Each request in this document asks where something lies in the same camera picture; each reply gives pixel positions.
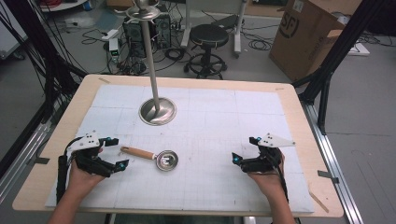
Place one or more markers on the black round stool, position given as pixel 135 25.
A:
pixel 209 35

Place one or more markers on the person's right hand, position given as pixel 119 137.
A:
pixel 269 183

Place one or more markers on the black computer tower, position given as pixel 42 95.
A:
pixel 162 31
pixel 134 37

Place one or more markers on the metal hook stand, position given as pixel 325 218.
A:
pixel 152 71

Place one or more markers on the aluminium rail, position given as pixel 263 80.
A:
pixel 21 155
pixel 336 168

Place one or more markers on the white round table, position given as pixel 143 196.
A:
pixel 62 4

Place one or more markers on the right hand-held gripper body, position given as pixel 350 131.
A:
pixel 266 157

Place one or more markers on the thin wooden stick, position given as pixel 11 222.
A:
pixel 318 201

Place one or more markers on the large cardboard box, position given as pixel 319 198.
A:
pixel 306 34

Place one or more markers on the white grid mat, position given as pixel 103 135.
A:
pixel 205 124

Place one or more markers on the black metal frame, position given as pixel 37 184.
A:
pixel 46 62
pixel 336 53

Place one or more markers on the person's left hand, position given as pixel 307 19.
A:
pixel 81 183

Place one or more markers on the white power strip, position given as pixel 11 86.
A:
pixel 358 49
pixel 110 34

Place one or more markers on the wooden table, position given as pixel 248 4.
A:
pixel 311 102

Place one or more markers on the small device with green display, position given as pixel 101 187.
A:
pixel 114 46

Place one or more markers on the dark tape strip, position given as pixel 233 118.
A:
pixel 327 176
pixel 40 160

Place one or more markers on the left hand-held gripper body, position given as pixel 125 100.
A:
pixel 90 157

